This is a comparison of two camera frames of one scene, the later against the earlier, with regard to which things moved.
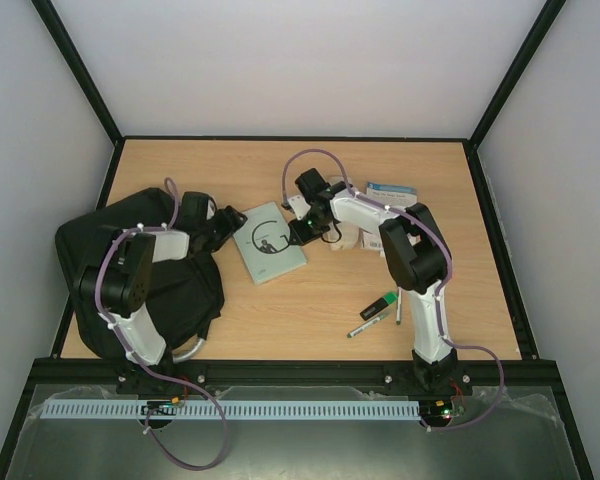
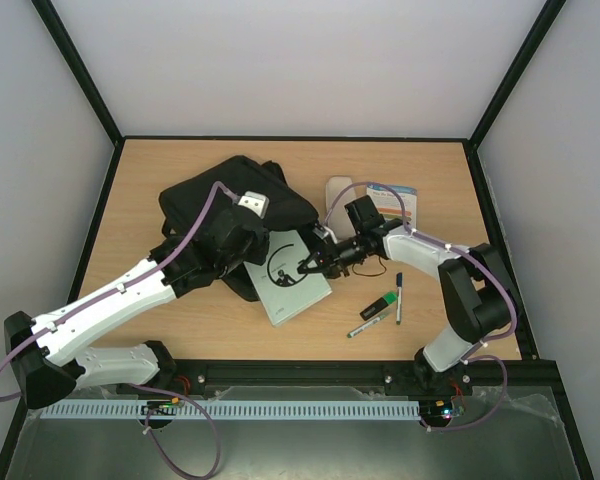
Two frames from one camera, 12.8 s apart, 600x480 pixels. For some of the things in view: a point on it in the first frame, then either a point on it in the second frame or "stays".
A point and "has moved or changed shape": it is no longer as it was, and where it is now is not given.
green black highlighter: x=378 y=306 stays
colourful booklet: x=399 y=196 stays
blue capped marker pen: x=399 y=306 stays
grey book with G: x=264 y=243 has moved or changed shape
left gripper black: x=233 y=224 → x=260 y=255
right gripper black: x=303 y=232 → x=331 y=255
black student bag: x=185 y=292 → x=182 y=205
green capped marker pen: x=381 y=317 stays
